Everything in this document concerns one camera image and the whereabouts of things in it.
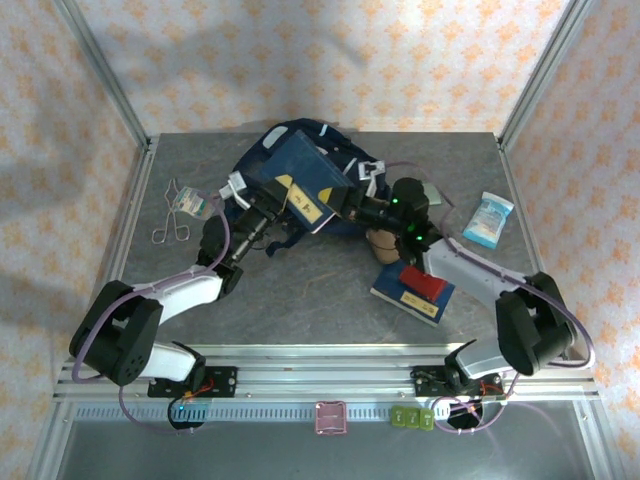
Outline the navy blue student backpack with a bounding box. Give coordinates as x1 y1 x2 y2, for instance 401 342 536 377
232 118 392 259

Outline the tan wooden cylinder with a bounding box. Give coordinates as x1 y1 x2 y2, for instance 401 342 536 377
365 227 402 266

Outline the blue book with yellow label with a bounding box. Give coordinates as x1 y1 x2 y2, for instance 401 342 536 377
257 128 354 236

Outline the blue book red label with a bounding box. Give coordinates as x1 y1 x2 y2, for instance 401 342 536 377
370 262 457 329

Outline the blue white tissue pack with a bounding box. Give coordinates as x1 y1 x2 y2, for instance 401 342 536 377
461 190 516 250

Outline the clear gauze packet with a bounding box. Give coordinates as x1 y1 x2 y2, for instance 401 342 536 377
176 184 215 220

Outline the pink square tag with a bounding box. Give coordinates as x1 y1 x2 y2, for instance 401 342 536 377
313 399 349 438

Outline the grey metal base sheet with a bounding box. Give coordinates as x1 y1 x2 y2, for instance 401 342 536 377
54 419 596 480

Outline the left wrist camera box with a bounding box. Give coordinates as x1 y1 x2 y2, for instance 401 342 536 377
218 171 251 211

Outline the aluminium table side rail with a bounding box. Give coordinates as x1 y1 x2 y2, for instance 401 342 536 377
79 137 160 361
497 137 571 361

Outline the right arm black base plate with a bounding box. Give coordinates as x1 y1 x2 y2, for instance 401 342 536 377
410 364 503 401

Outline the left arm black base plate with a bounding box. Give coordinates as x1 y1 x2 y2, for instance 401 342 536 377
147 366 239 400

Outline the aluminium mounting rail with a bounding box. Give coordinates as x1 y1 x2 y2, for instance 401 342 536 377
52 342 600 404

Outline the grey slotted cable duct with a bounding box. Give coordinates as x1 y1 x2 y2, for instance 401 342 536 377
74 403 451 424

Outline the short aluminium frame post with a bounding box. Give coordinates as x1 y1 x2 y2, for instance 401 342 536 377
27 399 76 480
574 399 619 480

